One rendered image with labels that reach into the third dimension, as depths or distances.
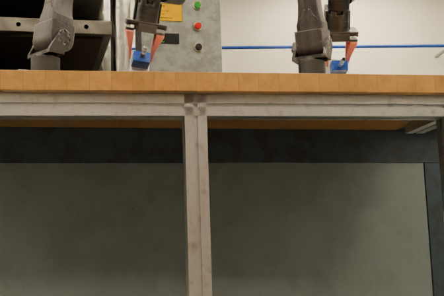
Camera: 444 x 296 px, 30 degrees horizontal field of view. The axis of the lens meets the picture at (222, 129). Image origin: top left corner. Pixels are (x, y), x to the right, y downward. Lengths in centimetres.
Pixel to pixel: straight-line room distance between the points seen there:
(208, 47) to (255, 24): 621
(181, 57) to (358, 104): 138
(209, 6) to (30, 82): 157
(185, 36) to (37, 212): 126
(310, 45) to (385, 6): 772
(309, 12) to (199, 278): 68
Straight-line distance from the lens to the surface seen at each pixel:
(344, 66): 221
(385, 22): 957
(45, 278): 199
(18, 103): 165
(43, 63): 181
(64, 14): 187
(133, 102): 165
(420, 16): 971
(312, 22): 193
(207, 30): 308
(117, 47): 288
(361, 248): 216
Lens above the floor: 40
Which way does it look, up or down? 10 degrees up
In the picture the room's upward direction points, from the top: 2 degrees counter-clockwise
